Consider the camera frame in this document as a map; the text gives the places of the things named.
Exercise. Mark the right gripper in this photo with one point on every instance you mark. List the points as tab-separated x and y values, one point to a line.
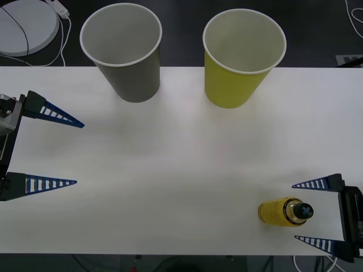
353	215

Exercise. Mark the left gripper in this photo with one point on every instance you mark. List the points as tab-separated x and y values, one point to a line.
10	150

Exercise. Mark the white round disc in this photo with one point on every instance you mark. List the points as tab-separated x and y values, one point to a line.
37	25

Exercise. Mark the yellow bottle with black cap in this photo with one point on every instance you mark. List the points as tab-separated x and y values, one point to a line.
273	212

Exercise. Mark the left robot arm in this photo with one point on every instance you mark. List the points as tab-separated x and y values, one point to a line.
11	122

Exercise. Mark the white power strip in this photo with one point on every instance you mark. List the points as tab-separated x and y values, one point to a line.
59	7

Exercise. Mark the grey plastic waste bin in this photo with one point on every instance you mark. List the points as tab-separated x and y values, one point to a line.
133	82

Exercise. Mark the grey marker board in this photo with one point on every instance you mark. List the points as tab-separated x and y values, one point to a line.
347	60

